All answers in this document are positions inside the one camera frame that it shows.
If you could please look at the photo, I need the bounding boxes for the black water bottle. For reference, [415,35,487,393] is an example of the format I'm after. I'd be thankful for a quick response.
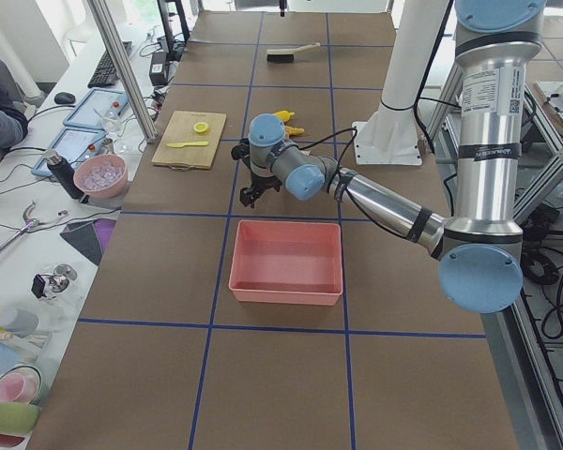
[43,149,84,200]

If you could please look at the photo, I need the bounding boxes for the beige hand brush black bristles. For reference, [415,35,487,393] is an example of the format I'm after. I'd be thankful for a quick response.
[266,42,321,64]

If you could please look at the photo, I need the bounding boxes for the aluminium frame post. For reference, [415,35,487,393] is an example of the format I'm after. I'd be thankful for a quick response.
[88,0,158,143]

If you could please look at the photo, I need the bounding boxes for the tan toy ginger root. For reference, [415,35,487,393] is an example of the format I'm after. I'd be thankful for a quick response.
[284,126,305,137]

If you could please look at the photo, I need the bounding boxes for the metal tongs tool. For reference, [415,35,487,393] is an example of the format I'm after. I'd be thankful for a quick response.
[0,201,69,254]

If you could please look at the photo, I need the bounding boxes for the black computer keyboard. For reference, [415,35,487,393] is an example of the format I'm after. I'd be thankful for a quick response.
[87,51,119,88]

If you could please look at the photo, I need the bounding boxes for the bamboo cutting board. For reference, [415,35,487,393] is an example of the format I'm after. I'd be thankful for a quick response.
[151,111,227,170]

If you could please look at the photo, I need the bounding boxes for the yellow toy lemon slice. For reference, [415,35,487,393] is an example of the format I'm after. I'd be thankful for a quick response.
[192,121,209,134]

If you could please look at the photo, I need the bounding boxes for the yellow plastic toy knife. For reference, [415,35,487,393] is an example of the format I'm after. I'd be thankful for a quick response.
[166,141,209,149]

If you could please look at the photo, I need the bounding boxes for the yellow toy corn cob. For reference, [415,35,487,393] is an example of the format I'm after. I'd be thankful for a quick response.
[274,110,295,123]

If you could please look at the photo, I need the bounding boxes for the pink bowl with clear pieces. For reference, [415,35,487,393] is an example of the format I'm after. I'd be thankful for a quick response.
[73,154,128,199]

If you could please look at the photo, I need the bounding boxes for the black computer mouse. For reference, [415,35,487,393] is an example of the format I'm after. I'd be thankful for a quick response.
[53,92,76,105]

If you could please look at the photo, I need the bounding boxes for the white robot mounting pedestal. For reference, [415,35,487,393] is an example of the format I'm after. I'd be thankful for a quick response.
[353,0,452,166]

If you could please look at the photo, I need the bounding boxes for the stack of coloured cups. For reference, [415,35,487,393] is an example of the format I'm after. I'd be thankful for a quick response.
[0,307,46,449]

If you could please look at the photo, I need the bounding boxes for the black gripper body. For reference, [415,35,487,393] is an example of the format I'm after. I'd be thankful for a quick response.
[231,138,282,192]

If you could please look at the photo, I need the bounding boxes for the black power adapter box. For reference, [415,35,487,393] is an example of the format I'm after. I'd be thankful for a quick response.
[149,51,170,86]

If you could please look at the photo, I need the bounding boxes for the pink plastic bin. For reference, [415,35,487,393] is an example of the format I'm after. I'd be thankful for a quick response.
[228,219,343,306]

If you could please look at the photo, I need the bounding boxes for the blue framed tablet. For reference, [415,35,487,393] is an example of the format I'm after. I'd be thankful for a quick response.
[31,127,107,177]
[63,87,129,129]

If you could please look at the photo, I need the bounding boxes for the grey and purple cloth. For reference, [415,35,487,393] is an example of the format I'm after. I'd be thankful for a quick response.
[60,218,116,265]

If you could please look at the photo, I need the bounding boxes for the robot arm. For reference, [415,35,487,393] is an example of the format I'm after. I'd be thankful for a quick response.
[232,1,545,314]

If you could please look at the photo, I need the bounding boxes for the blue framed tablet far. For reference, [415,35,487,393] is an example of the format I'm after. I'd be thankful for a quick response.
[63,87,129,129]

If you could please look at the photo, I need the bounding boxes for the small shiny metal gadget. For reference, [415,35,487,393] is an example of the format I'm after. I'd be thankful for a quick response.
[31,263,78,300]

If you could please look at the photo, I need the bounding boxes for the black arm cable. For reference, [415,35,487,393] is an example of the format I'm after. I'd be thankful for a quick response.
[296,127,428,240]

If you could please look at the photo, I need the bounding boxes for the blue framed tablet near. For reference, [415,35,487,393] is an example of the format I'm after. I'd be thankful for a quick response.
[31,127,107,177]

